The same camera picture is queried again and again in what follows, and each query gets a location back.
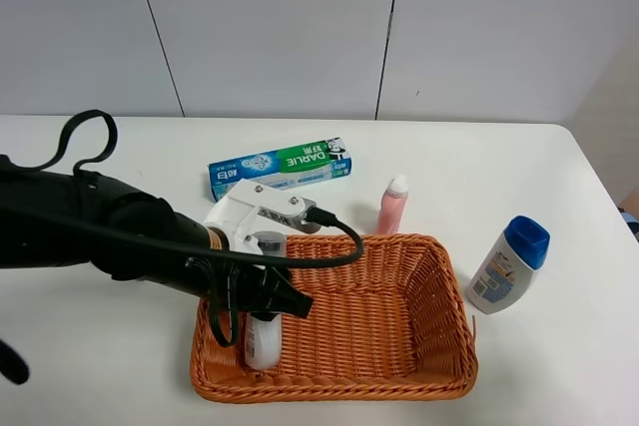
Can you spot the orange wicker basket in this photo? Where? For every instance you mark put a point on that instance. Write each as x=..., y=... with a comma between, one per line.
x=391, y=326

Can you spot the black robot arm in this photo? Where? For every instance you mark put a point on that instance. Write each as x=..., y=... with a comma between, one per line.
x=51, y=220

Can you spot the green blue toothpaste box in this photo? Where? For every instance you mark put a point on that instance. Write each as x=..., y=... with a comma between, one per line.
x=284, y=169

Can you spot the white bottle with blue cap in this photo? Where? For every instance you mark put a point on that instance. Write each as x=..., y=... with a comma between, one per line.
x=510, y=267

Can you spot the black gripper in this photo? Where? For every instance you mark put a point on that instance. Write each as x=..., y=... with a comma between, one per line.
x=256, y=289

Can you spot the pink bottle with white cap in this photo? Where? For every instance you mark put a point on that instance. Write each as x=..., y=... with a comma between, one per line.
x=392, y=206

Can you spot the white bottle with grey cap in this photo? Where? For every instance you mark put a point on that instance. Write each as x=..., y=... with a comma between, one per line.
x=263, y=335

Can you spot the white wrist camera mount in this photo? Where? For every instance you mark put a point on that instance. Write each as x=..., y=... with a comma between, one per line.
x=236, y=212

